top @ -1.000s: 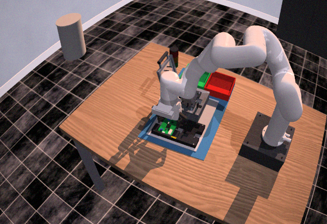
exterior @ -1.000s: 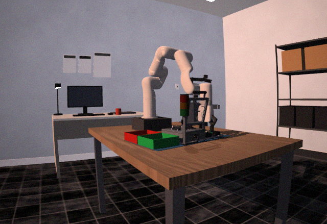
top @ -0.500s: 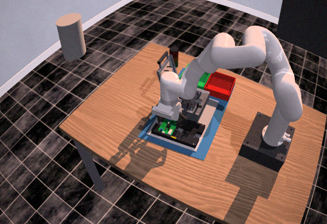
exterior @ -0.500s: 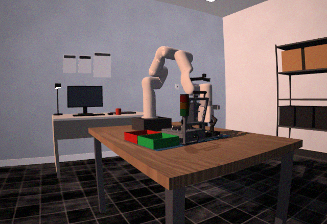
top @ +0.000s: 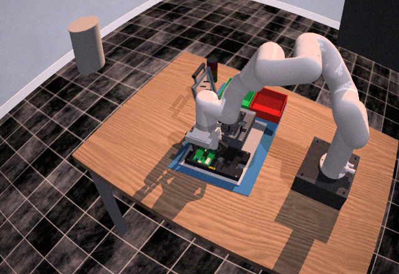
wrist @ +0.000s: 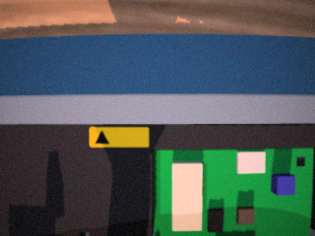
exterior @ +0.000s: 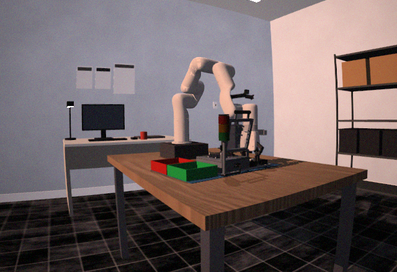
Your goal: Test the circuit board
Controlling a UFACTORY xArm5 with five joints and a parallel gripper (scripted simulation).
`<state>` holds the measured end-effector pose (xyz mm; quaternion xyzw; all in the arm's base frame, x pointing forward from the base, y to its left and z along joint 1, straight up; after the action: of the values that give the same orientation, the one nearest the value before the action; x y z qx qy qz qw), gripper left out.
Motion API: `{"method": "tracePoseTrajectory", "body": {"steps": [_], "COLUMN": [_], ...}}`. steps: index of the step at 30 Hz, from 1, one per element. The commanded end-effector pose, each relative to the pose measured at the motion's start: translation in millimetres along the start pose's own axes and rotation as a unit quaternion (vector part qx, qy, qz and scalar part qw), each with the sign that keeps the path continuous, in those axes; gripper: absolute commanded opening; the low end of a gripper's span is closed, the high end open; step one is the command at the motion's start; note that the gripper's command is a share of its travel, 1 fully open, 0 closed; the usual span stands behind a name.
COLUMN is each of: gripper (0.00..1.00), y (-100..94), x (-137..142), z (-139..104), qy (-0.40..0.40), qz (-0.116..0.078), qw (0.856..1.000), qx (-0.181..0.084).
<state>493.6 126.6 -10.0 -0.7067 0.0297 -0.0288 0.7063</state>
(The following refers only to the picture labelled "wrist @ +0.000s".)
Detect green circuit board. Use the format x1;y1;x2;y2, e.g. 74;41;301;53
154;147;313;236

